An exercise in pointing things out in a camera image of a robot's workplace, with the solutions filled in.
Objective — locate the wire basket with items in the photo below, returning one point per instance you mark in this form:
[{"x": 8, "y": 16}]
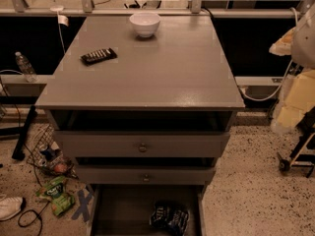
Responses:
[{"x": 47, "y": 156}]

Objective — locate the grey drawer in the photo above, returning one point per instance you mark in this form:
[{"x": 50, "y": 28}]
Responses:
[
  {"x": 144, "y": 175},
  {"x": 126, "y": 210},
  {"x": 106, "y": 144}
]

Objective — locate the black wheeled cart base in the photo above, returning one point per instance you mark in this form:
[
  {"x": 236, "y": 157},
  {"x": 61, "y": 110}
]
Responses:
[{"x": 297, "y": 158}]

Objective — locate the grey top drawer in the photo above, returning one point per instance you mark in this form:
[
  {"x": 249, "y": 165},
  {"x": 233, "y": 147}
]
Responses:
[{"x": 106, "y": 144}]

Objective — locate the grey middle drawer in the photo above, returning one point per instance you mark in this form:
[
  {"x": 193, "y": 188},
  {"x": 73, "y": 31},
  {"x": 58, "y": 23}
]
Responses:
[{"x": 144, "y": 175}]

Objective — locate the white sneaker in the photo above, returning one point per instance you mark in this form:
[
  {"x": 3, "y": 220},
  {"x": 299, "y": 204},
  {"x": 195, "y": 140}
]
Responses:
[{"x": 10, "y": 207}]

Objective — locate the grey bottom drawer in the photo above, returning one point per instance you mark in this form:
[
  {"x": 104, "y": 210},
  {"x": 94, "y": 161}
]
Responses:
[{"x": 126, "y": 210}]

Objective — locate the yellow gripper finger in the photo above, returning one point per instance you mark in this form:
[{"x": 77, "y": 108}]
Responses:
[
  {"x": 282, "y": 46},
  {"x": 297, "y": 97}
]

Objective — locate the white bowl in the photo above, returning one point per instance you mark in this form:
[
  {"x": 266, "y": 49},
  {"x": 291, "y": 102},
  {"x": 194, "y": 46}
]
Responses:
[{"x": 145, "y": 24}]

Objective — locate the grey drawer cabinet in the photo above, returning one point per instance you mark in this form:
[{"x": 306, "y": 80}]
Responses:
[{"x": 177, "y": 81}]

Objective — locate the green snack bag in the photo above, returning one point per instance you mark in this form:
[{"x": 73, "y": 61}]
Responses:
[{"x": 55, "y": 192}]

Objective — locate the clear water bottle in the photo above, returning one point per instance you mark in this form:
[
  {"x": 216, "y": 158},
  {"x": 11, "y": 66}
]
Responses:
[{"x": 26, "y": 67}]

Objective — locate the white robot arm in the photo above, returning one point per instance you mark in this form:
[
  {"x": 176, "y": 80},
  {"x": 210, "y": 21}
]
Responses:
[{"x": 303, "y": 42}]

